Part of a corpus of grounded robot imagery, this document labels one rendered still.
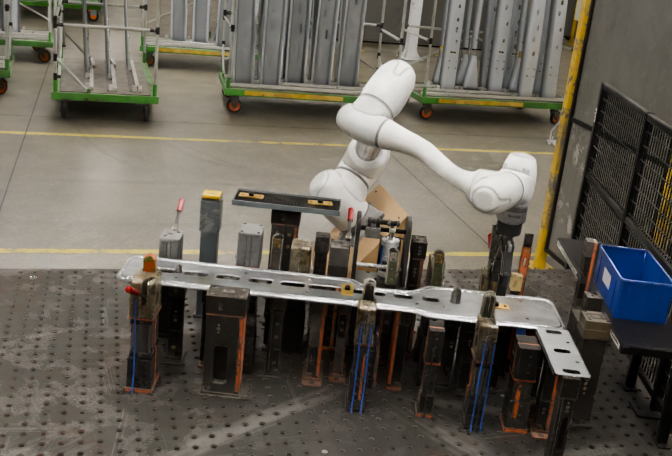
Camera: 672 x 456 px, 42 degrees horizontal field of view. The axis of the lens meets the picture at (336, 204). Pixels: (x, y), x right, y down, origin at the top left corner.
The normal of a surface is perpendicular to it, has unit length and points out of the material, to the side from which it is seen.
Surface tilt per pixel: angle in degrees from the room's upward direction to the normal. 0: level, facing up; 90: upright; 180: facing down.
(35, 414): 0
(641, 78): 91
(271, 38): 86
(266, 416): 0
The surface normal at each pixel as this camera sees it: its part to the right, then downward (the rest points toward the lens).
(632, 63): -0.97, -0.02
